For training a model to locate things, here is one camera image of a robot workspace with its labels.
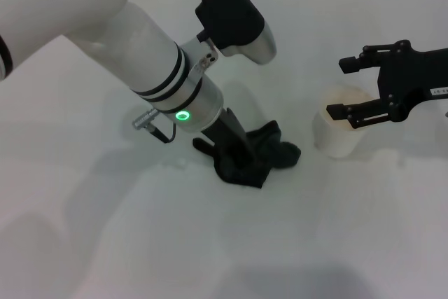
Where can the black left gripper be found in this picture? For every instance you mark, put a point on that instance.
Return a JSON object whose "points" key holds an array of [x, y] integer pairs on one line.
{"points": [[227, 134]]}

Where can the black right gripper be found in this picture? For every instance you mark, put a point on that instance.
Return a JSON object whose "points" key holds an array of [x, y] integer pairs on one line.
{"points": [[409, 78]]}

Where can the dark blue rag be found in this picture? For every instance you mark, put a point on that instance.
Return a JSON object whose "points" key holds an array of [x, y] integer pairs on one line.
{"points": [[276, 152]]}

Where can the translucent plastic cup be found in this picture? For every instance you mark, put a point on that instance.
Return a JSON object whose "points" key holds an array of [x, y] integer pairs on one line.
{"points": [[332, 138]]}

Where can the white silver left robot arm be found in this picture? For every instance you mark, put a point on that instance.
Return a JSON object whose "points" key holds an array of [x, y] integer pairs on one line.
{"points": [[105, 33]]}

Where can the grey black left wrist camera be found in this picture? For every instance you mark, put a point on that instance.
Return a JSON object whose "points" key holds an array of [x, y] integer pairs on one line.
{"points": [[231, 15]]}

